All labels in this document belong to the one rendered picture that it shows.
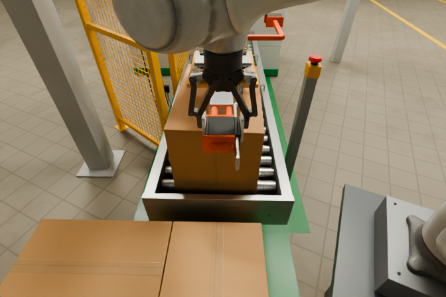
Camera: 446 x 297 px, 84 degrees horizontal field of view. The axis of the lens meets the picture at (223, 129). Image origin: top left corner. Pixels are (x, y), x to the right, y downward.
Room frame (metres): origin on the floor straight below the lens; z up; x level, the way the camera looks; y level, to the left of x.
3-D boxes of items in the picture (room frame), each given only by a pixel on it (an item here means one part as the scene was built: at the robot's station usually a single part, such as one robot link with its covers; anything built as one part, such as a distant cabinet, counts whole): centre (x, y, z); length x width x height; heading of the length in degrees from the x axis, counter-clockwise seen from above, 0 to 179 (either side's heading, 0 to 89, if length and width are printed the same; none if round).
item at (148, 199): (0.68, 0.02, 0.58); 0.70 x 0.03 x 0.06; 89
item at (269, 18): (1.35, -0.26, 1.19); 0.09 x 0.08 x 0.05; 90
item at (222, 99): (0.59, 0.00, 1.19); 0.07 x 0.07 x 0.04; 0
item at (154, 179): (1.86, 0.33, 0.50); 2.31 x 0.05 x 0.19; 179
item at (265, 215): (0.68, 0.02, 0.48); 0.70 x 0.03 x 0.15; 89
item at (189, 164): (1.04, 0.02, 0.75); 0.60 x 0.40 x 0.40; 177
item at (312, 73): (1.24, -0.49, 0.50); 0.07 x 0.07 x 1.00; 89
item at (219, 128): (0.45, 0.01, 1.19); 0.08 x 0.07 x 0.05; 0
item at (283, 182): (1.84, -0.33, 0.50); 2.31 x 0.05 x 0.19; 179
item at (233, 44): (0.46, 0.00, 1.43); 0.09 x 0.09 x 0.06
